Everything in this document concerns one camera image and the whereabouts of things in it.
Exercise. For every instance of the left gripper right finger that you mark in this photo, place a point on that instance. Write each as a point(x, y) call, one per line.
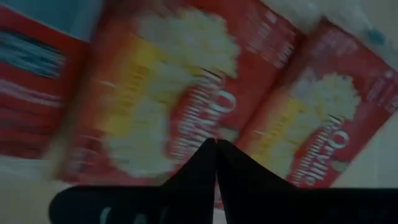
point(280, 205)

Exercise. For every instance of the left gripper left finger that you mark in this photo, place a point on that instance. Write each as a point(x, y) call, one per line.
point(140, 205)

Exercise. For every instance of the red popcorn bag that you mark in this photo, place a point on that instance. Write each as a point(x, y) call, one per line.
point(31, 109)
point(326, 109)
point(140, 93)

